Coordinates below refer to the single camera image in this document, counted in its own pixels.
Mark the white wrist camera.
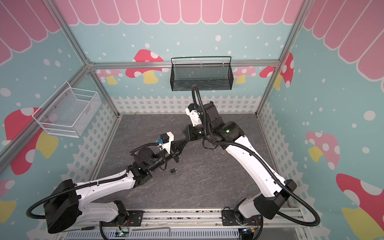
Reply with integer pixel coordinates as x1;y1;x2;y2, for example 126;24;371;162
186;103;202;127
157;132;175;154

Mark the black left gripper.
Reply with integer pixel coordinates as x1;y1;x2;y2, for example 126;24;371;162
148;139;189;173

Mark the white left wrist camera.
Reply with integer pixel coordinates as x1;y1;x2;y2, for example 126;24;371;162
157;132;175;154

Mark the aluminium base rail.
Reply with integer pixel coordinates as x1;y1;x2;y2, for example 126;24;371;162
54;208;311;240

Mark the white wire mesh basket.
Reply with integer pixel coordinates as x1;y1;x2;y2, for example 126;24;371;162
32;82;102;138

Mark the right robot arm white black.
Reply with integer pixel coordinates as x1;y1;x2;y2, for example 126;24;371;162
191;85;321;227

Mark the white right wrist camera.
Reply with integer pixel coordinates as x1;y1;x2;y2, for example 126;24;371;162
186;103;202;127

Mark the black wire mesh basket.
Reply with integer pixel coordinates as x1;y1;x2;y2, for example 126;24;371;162
170;56;234;92

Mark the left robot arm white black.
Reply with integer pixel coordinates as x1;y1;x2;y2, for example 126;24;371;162
26;140;187;234

